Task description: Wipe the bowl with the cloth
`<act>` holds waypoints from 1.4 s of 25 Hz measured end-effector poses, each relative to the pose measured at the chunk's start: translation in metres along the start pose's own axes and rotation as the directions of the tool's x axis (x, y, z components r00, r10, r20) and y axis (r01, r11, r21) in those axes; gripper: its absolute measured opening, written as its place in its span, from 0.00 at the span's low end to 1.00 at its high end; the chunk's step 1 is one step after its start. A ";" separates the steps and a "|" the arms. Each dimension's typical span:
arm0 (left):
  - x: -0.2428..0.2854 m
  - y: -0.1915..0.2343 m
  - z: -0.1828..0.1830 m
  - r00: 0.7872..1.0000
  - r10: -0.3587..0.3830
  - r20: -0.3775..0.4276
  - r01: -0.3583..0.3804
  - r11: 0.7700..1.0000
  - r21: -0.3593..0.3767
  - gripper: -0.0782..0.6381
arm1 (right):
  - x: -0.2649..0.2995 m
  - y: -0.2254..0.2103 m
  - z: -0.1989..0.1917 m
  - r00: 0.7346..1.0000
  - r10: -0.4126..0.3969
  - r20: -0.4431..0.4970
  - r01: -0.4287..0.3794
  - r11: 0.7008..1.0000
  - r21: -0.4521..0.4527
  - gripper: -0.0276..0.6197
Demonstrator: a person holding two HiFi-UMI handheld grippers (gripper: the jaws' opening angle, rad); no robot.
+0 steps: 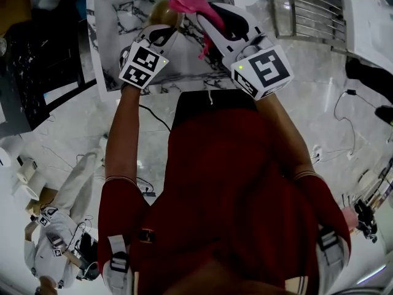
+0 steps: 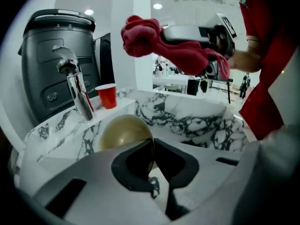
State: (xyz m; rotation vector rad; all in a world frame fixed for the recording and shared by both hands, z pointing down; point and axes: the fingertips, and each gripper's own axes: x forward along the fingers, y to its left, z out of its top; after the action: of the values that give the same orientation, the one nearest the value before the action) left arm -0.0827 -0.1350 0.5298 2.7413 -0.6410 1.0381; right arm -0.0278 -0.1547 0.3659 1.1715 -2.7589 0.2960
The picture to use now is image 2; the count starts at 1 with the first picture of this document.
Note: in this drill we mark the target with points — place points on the red plastic cup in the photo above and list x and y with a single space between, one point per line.
107 97

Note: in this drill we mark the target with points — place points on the beige bowl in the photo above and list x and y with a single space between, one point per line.
124 130

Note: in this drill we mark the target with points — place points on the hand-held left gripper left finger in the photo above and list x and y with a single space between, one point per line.
98 172

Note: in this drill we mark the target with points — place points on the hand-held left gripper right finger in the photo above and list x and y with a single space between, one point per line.
206 172

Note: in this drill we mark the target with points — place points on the person's right forearm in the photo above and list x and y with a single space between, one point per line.
246 60

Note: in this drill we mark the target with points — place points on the person's red shirt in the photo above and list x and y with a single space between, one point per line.
264 43

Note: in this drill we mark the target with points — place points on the chrome faucet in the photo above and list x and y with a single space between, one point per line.
79 95

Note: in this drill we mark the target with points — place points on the tall black panel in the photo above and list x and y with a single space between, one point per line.
104 55

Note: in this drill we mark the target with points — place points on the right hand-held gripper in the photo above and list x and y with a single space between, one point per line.
219 37

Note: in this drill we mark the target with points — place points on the round ceiling light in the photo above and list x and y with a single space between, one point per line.
89 12
157 6

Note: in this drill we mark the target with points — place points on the dark grey boxy machine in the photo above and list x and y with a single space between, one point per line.
58 78

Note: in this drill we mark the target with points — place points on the red cloth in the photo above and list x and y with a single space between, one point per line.
140 36

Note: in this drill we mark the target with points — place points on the white marble sink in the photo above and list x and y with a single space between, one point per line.
199 116

